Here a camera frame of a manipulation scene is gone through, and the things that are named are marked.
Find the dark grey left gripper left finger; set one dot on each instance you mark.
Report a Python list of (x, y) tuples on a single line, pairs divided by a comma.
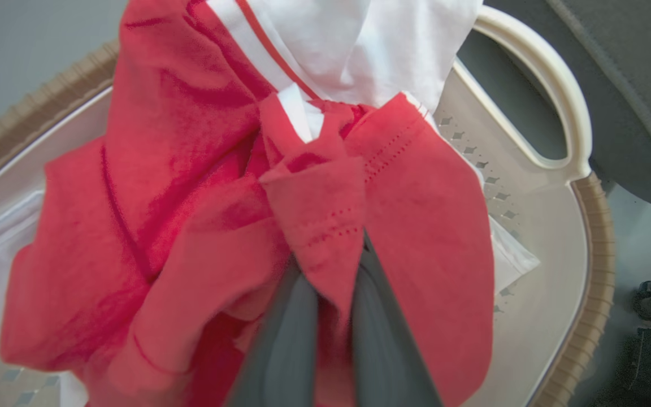
[(280, 350)]

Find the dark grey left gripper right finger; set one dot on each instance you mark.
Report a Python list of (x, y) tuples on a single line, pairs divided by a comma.
[(385, 345)]

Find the red and white shirt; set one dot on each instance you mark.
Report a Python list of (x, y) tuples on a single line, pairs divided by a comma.
[(190, 169)]

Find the white laundry basket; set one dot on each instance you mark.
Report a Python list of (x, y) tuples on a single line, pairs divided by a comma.
[(540, 254)]

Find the grey fabric sofa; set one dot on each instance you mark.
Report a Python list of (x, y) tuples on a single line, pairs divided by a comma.
[(642, 85)]

